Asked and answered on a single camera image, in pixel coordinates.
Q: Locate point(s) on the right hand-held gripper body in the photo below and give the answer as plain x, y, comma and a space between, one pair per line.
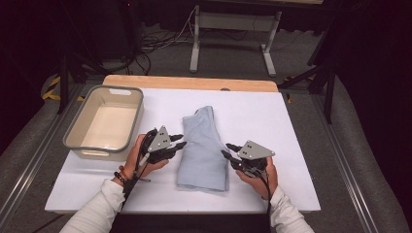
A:
254, 152

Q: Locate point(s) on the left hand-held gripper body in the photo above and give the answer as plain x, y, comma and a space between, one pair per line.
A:
160, 142

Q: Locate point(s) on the light blue garment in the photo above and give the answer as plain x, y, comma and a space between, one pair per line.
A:
202, 152

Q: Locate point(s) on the beige plastic basket grey rim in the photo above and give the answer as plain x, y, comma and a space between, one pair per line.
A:
107, 126

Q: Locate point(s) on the person's right hand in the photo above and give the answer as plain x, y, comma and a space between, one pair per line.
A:
268, 183

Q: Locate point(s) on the person's left hand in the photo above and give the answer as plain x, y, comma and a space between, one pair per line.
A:
132, 165

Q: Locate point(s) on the white table mat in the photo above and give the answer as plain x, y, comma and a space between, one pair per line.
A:
259, 116

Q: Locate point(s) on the black tripod stand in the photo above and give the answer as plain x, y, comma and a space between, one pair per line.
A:
63, 81
328, 93

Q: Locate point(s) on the yellow black floor tape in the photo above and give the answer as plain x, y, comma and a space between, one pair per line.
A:
51, 92

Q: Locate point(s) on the aluminium floor rail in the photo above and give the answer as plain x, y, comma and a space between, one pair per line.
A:
343, 158
35, 158

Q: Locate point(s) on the metal stand frame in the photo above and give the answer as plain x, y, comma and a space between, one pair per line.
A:
233, 21

